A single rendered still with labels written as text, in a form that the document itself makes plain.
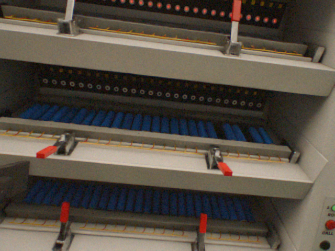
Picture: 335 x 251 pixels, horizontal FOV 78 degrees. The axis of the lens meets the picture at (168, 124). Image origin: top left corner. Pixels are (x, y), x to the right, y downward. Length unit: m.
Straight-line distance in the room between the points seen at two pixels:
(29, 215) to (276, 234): 0.53
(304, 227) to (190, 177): 0.24
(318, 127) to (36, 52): 0.50
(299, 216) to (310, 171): 0.09
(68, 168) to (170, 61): 0.25
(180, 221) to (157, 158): 0.17
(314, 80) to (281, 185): 0.19
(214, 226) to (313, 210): 0.19
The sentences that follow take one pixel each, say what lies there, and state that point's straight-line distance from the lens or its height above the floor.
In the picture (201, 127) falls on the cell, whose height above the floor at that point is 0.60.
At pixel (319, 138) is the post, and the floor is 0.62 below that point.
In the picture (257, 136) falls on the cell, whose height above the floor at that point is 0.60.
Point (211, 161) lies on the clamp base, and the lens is 0.37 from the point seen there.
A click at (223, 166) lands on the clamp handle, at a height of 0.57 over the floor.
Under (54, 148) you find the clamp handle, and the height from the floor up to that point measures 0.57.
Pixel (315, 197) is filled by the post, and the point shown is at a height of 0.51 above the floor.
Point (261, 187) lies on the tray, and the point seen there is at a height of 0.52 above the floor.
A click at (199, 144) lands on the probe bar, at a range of 0.40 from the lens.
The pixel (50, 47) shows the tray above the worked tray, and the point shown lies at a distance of 0.39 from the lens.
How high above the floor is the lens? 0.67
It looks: 9 degrees down
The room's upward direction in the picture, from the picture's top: 7 degrees clockwise
